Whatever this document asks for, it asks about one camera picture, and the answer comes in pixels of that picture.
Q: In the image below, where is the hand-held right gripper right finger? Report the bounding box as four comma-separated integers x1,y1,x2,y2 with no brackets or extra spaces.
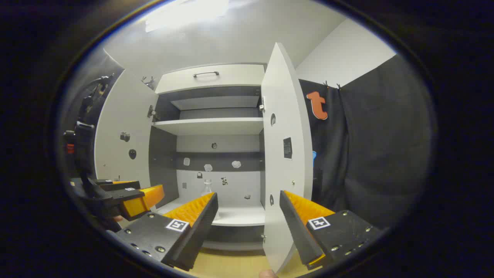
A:
279,190,382,271

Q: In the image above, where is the white cabinet drawer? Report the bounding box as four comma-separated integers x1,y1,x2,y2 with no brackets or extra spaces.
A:
155,64,266,94

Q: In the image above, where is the black backdrop cloth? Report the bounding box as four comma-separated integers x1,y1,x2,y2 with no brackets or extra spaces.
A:
58,48,435,230

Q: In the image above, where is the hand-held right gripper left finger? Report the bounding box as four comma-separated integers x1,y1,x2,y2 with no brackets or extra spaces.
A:
116,192,219,272

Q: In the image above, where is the white cabinet door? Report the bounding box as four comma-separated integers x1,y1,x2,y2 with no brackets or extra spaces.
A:
95,69,159,213
261,42,314,274

